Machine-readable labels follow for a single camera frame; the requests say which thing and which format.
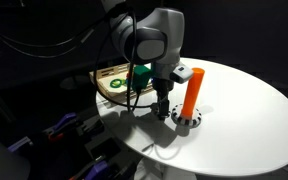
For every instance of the purple orange clamp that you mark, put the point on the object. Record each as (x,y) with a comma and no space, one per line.
(95,168)
(19,144)
(64,121)

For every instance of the white table pedestal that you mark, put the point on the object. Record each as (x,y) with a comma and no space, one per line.
(150,171)

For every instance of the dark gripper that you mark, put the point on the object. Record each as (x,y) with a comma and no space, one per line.
(162,78)

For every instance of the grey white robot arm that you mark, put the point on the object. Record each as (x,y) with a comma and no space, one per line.
(157,33)

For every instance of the black white striped base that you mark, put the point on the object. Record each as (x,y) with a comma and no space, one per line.
(194,120)

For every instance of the light wooden slatted tray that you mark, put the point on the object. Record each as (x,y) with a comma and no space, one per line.
(104,75)

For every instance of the orange stacking post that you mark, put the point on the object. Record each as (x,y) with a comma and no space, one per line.
(192,93)

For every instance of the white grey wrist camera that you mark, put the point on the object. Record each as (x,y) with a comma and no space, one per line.
(181,74)

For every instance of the green box mount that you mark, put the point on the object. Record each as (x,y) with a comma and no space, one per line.
(140,76)

